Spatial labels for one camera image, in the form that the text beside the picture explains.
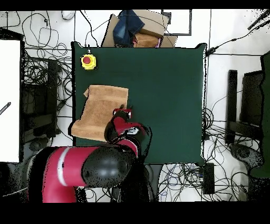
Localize tan terry towel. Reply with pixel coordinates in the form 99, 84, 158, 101
70, 84, 130, 143

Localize black flat floor bar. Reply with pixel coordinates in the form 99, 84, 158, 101
225, 69, 238, 145

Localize dark green tablecloth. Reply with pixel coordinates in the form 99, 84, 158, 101
71, 41, 208, 166

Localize yellow emergency stop button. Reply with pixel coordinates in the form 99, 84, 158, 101
80, 53, 98, 71

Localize orange folded towel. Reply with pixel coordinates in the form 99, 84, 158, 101
133, 32, 162, 48

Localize blue denim jeans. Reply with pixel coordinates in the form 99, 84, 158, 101
112, 9, 146, 48

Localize brown cardboard box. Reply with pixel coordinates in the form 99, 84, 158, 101
101, 9, 178, 48

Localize black caster base leg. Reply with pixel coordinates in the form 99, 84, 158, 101
21, 137, 50, 161
228, 142, 264, 170

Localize black power adapter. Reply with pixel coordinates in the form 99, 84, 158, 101
205, 46, 217, 57

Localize person's white shoe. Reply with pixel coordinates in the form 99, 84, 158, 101
61, 10, 76, 21

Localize green cloth covered table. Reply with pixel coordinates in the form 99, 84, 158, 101
249, 50, 270, 179

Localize black tripod leg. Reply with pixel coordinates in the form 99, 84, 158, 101
247, 9, 270, 30

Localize tangle of black cables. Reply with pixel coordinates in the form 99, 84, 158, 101
21, 10, 73, 106
201, 88, 262, 201

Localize dark square floor frame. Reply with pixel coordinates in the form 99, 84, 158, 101
161, 9, 192, 36

